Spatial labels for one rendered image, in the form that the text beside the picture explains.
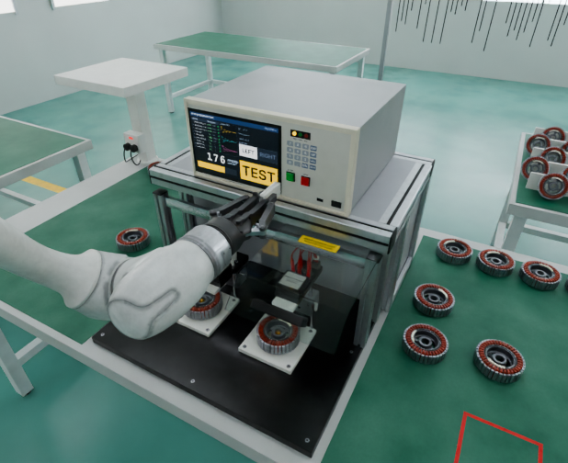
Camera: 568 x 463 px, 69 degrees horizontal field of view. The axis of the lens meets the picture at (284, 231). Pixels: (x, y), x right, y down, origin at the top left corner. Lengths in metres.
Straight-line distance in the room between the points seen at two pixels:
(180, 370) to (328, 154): 0.62
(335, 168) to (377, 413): 0.56
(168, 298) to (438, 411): 0.70
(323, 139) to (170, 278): 0.45
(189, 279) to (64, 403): 1.55
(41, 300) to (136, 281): 0.83
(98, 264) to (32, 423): 1.46
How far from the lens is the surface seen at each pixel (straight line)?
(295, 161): 0.94
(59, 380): 2.23
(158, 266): 0.63
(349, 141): 0.87
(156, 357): 1.13
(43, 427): 2.11
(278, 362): 1.06
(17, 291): 1.51
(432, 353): 1.13
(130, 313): 0.61
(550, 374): 1.26
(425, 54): 7.28
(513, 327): 1.34
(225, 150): 1.03
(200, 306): 1.16
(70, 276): 0.73
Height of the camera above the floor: 1.62
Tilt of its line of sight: 35 degrees down
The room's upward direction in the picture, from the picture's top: straight up
